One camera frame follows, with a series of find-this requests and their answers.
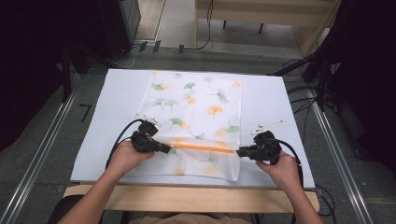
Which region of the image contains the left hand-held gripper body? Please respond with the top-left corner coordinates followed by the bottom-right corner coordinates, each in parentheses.
top-left (129, 116), bottom-right (162, 154)

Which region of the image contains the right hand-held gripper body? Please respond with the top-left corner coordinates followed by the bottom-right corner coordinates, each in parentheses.
top-left (249, 119), bottom-right (285, 166)

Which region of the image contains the white leaf print cloth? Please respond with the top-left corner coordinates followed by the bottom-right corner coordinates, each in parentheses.
top-left (132, 70), bottom-right (244, 182)

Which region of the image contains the person's left hand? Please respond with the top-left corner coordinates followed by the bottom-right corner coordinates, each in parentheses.
top-left (106, 141), bottom-right (156, 182)

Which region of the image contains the person's right hand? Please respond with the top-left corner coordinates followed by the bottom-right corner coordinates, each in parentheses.
top-left (255, 150), bottom-right (302, 191)

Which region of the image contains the white board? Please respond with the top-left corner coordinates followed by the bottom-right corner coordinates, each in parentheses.
top-left (69, 68), bottom-right (316, 190)

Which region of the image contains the wooden table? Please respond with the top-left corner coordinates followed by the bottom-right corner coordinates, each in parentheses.
top-left (63, 184), bottom-right (320, 215)

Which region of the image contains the black metal stand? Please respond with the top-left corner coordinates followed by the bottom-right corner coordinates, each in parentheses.
top-left (60, 42), bottom-right (92, 105)
top-left (266, 50), bottom-right (332, 112)

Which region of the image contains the black cabinet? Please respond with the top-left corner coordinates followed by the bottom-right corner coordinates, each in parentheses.
top-left (101, 0), bottom-right (142, 61)

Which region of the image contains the dark curtain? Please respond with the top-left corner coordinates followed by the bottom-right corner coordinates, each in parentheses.
top-left (321, 0), bottom-right (396, 176)
top-left (0, 0), bottom-right (108, 152)

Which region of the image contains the light wooden bench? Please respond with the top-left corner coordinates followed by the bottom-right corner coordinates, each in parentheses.
top-left (193, 0), bottom-right (342, 58)

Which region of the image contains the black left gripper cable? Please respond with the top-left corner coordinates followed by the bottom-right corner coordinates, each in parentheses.
top-left (105, 118), bottom-right (146, 170)

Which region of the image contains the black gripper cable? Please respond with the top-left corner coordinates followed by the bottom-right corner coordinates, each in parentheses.
top-left (276, 139), bottom-right (337, 224)
top-left (105, 118), bottom-right (146, 170)

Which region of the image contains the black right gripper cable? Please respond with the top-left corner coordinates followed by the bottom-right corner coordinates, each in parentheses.
top-left (276, 139), bottom-right (337, 224)

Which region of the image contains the bundle of black floor cables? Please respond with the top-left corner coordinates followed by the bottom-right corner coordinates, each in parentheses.
top-left (285, 84), bottom-right (319, 144)

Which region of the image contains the metal floor rail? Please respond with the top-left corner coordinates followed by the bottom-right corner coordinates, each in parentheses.
top-left (0, 89), bottom-right (79, 224)
top-left (306, 88), bottom-right (375, 224)

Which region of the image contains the white floor cable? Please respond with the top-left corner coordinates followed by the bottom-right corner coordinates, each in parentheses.
top-left (111, 46), bottom-right (138, 69)

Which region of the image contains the black floor cable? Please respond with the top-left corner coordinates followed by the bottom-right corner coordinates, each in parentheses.
top-left (177, 0), bottom-right (217, 55)

